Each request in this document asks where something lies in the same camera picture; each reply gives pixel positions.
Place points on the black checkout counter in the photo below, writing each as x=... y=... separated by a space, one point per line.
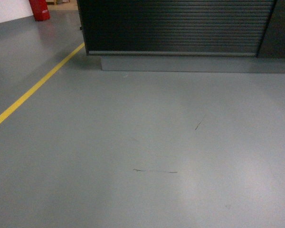
x=233 y=36

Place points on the red fire extinguisher box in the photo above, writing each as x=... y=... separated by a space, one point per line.
x=40 y=10

